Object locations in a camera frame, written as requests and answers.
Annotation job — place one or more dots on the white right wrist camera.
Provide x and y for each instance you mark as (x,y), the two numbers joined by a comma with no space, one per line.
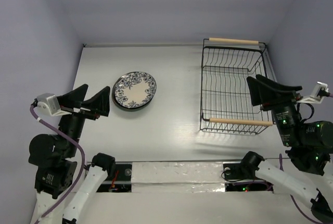
(320,91)

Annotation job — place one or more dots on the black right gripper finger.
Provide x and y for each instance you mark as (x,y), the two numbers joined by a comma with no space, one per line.
(262,94)
(275,85)

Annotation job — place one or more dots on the black wire dish rack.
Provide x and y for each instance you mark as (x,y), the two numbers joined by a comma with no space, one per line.
(225,103)

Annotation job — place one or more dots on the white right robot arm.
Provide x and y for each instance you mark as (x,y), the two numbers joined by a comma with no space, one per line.
(309,144)

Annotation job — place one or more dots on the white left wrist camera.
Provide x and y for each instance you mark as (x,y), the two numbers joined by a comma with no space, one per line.
(48,105)

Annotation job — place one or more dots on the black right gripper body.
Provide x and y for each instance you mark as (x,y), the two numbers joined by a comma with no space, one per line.
(277,104)

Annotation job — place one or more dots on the blue floral pattern plate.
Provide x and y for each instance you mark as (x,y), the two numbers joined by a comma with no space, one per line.
(134,90)

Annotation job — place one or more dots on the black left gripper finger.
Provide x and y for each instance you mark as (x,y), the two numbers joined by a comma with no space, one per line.
(73,99)
(99,104)

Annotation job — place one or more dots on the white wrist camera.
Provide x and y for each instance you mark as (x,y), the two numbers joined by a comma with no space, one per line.
(48,105)
(320,91)

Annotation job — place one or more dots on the foil covered base bar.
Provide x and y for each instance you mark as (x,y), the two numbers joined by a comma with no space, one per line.
(177,177)

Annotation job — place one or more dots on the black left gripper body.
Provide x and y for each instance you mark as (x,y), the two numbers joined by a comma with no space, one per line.
(73,123)

